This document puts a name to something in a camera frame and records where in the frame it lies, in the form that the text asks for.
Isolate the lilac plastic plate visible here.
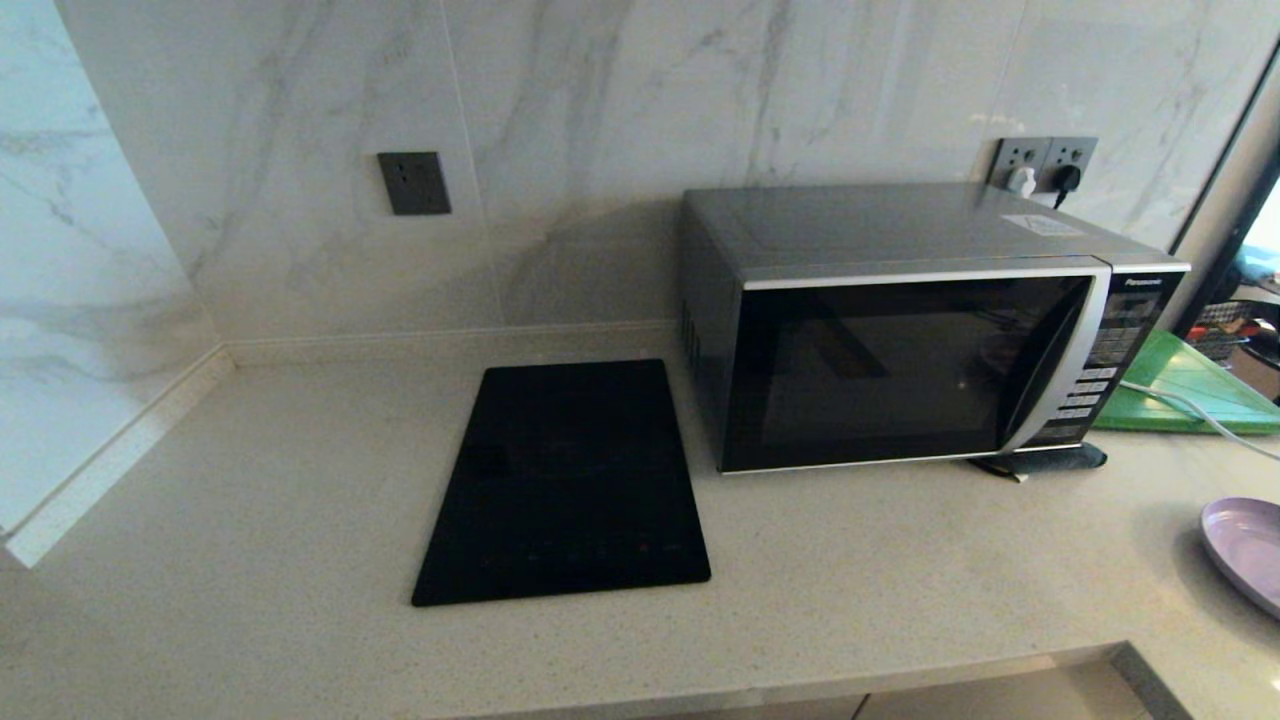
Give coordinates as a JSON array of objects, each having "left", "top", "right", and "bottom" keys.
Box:
[{"left": 1200, "top": 497, "right": 1280, "bottom": 619}]

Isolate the silver Panasonic microwave oven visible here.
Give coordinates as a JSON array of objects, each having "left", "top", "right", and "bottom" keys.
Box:
[{"left": 680, "top": 182, "right": 1191, "bottom": 476}]

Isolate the dark cloth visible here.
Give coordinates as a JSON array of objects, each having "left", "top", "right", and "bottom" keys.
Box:
[{"left": 968, "top": 443, "right": 1109, "bottom": 483}]

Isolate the black glass induction cooktop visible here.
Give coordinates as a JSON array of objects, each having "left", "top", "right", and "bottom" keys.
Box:
[{"left": 411, "top": 358, "right": 712, "bottom": 608}]

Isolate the beige cabinet door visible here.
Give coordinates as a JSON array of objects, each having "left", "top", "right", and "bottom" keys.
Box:
[{"left": 858, "top": 662, "right": 1151, "bottom": 720}]

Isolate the green cutting board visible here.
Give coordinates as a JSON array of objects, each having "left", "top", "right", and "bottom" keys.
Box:
[{"left": 1092, "top": 330, "right": 1280, "bottom": 436}]

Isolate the blue background object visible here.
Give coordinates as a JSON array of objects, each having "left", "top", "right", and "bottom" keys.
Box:
[{"left": 1236, "top": 245, "right": 1280, "bottom": 288}]

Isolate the dark grey wall socket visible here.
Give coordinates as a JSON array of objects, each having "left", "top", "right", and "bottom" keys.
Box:
[{"left": 377, "top": 151, "right": 453, "bottom": 217}]

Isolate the white power cable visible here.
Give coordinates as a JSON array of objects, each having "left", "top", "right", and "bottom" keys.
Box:
[{"left": 1120, "top": 378, "right": 1280, "bottom": 463}]

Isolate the black wire basket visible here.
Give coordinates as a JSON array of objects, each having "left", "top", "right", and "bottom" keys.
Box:
[{"left": 1185, "top": 298, "right": 1280, "bottom": 366}]

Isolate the dark window frame post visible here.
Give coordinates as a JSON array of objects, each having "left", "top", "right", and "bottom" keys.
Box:
[{"left": 1168, "top": 40, "right": 1280, "bottom": 336}]

